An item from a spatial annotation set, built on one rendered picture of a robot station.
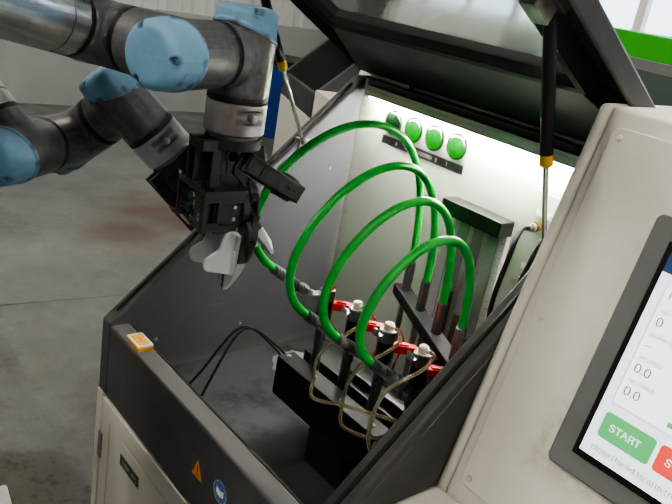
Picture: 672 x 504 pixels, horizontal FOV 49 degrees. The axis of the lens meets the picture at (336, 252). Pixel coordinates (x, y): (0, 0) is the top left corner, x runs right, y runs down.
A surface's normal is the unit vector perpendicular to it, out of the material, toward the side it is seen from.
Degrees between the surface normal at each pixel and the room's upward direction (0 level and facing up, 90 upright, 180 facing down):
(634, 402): 76
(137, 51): 90
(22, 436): 0
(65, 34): 114
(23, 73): 90
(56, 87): 90
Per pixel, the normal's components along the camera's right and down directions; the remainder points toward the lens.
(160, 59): -0.51, 0.22
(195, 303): 0.62, 0.37
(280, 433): 0.17, -0.92
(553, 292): -0.71, -0.12
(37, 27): 0.65, 0.68
